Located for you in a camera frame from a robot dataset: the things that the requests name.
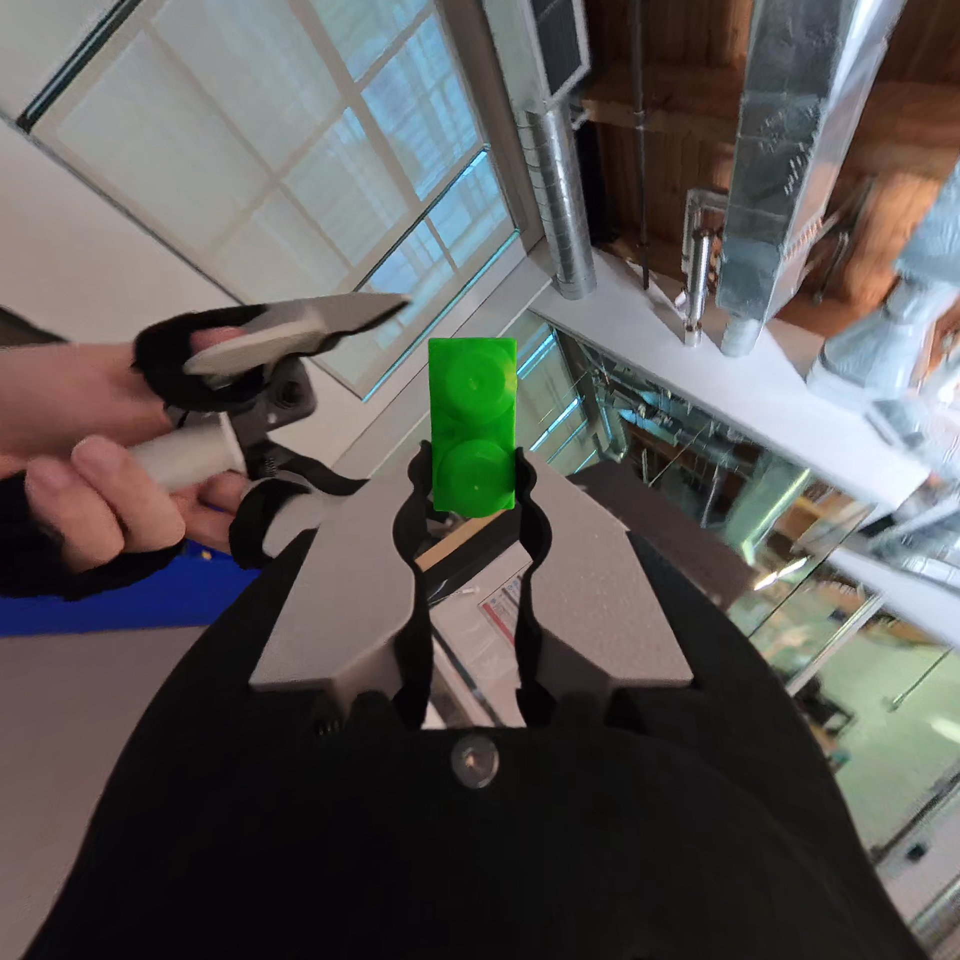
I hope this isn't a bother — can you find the round silver air duct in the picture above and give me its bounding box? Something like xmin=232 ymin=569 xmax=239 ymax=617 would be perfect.
xmin=480 ymin=0 xmax=599 ymax=301

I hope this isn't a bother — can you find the metal pipe fixture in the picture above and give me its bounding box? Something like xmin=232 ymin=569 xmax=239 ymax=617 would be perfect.
xmin=673 ymin=187 xmax=730 ymax=348

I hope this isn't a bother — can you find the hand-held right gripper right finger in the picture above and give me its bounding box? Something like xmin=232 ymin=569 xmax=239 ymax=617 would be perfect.
xmin=513 ymin=448 xmax=695 ymax=729

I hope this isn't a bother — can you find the rectangular silver duct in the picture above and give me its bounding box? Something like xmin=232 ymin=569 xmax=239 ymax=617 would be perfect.
xmin=714 ymin=0 xmax=899 ymax=359
xmin=804 ymin=159 xmax=960 ymax=485

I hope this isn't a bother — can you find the person's left hand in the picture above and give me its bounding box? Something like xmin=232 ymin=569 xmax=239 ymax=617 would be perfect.
xmin=0 ymin=322 xmax=254 ymax=575

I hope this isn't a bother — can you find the green toy block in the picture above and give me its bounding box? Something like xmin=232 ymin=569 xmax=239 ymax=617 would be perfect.
xmin=426 ymin=336 xmax=521 ymax=519

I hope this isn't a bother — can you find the thin black pipe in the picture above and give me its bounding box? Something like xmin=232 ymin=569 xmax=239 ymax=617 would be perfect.
xmin=628 ymin=0 xmax=655 ymax=291

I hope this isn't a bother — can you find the large paned window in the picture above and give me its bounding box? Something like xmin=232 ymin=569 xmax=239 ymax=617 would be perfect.
xmin=16 ymin=0 xmax=524 ymax=404

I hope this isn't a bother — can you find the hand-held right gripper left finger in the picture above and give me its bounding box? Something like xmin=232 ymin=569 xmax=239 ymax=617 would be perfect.
xmin=249 ymin=441 xmax=435 ymax=730

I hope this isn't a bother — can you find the blue storage bin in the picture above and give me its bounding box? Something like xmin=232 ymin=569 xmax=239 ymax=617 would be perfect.
xmin=0 ymin=541 xmax=265 ymax=640

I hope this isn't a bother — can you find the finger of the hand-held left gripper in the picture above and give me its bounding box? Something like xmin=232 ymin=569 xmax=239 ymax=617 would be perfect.
xmin=182 ymin=292 xmax=414 ymax=378
xmin=258 ymin=446 xmax=370 ymax=562

